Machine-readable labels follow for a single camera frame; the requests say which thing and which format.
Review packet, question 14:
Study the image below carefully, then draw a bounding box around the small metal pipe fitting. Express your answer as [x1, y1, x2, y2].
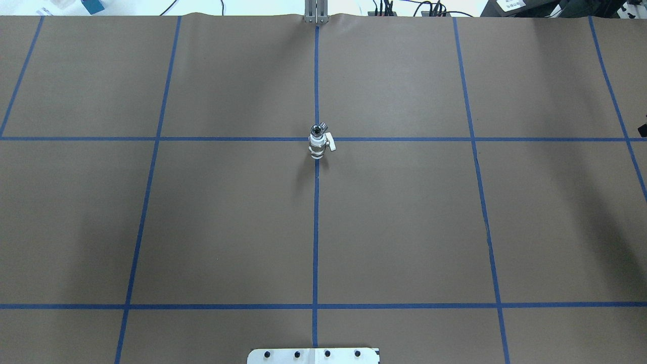
[310, 123, 328, 139]

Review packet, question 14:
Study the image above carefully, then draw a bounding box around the black label printer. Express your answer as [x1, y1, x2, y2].
[480, 1, 561, 18]

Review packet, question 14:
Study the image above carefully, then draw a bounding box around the brown paper table mat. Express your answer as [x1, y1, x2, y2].
[1, 13, 646, 363]

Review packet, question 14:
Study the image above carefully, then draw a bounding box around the aluminium frame post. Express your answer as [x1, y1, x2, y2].
[303, 0, 330, 26]

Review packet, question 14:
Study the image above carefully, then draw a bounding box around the white camera stand column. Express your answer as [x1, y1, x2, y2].
[247, 347, 381, 363]

